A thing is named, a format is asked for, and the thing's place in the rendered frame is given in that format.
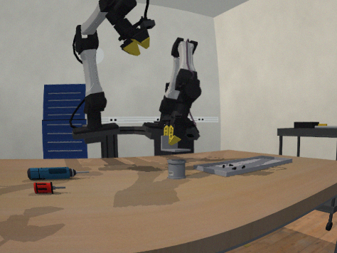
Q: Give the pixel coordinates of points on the blue electric screwdriver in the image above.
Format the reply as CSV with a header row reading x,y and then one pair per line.
x,y
52,173

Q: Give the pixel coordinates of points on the red screwdriver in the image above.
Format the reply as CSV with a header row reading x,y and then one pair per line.
x,y
45,187

